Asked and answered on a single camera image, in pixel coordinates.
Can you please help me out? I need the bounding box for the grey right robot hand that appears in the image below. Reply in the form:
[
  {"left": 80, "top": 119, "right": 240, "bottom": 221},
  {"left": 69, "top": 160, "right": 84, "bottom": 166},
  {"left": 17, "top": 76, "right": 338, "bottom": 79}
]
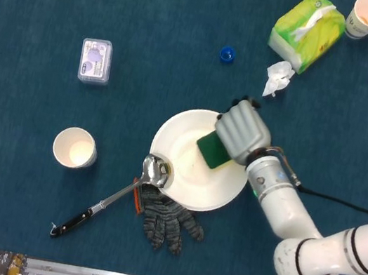
[{"left": 208, "top": 91, "right": 279, "bottom": 170}]

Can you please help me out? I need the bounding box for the green yellow sponge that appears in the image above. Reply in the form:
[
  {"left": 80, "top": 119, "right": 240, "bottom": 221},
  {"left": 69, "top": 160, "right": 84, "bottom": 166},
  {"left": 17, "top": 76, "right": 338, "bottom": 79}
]
[{"left": 192, "top": 127, "right": 237, "bottom": 173}]

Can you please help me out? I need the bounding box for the white round plate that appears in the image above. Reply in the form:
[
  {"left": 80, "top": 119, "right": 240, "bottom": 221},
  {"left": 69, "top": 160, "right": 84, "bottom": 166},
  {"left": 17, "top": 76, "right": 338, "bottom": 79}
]
[{"left": 140, "top": 101, "right": 259, "bottom": 220}]

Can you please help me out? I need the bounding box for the steel ladle with black handle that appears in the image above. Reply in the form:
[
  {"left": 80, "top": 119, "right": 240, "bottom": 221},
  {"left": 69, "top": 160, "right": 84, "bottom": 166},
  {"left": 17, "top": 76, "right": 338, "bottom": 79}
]
[{"left": 48, "top": 137, "right": 174, "bottom": 257}]

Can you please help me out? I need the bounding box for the crumpled white tissue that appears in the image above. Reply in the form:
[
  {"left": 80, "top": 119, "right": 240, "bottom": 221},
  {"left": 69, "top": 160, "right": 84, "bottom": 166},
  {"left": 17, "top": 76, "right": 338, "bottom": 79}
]
[{"left": 261, "top": 58, "right": 297, "bottom": 102}]

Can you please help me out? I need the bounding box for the blue bottle cap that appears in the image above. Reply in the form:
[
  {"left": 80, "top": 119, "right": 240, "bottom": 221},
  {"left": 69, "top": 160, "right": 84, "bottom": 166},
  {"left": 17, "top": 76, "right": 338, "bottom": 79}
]
[{"left": 218, "top": 44, "right": 237, "bottom": 64}]

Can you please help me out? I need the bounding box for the green yellow tissue pack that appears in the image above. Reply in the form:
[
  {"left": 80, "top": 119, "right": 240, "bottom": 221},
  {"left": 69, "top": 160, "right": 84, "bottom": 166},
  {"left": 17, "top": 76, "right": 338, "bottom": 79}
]
[{"left": 263, "top": 0, "right": 351, "bottom": 82}]

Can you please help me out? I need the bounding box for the grey striped knit glove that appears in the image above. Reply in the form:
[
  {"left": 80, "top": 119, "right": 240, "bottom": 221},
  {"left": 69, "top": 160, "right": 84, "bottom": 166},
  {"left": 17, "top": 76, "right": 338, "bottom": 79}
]
[{"left": 122, "top": 180, "right": 212, "bottom": 259}]

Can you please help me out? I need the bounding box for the clear plastic box with label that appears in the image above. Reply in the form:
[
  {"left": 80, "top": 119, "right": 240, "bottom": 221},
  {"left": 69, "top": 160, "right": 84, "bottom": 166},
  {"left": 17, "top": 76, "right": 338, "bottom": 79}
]
[{"left": 75, "top": 36, "right": 117, "bottom": 88}]

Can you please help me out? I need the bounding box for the plain white paper cup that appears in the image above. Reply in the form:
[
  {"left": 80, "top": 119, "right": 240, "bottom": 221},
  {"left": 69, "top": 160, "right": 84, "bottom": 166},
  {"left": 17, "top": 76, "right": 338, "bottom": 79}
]
[{"left": 49, "top": 123, "right": 102, "bottom": 174}]

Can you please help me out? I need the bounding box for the crinkled clear plastic bag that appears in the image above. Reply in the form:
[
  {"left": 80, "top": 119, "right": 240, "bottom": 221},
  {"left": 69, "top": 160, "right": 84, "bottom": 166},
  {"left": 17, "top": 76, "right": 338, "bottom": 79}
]
[{"left": 0, "top": 249, "right": 29, "bottom": 275}]

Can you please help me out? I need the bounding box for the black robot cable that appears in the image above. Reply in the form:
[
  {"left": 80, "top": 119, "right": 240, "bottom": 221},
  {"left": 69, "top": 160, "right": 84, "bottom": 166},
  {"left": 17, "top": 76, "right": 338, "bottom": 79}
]
[{"left": 295, "top": 186, "right": 368, "bottom": 217}]

